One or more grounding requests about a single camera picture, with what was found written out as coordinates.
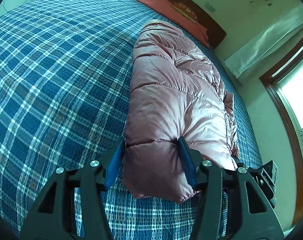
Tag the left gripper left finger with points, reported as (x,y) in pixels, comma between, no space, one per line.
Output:
(52,215)

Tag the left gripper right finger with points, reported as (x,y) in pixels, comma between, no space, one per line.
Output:
(249,216)

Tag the pink puffer down jacket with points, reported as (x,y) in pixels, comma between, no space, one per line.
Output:
(175,91)

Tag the blue plaid bed sheet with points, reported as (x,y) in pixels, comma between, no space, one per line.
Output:
(65,71)

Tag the white window curtain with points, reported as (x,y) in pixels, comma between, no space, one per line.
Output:
(266,42)

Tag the embroidered brown cushion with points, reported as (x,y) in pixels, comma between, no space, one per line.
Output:
(185,11)

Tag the red pillow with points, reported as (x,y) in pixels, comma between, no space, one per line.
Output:
(164,8)

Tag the window with white frame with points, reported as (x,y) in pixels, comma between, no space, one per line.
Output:
(284,83)

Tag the white wall socket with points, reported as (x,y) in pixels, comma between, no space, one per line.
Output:
(210,7)

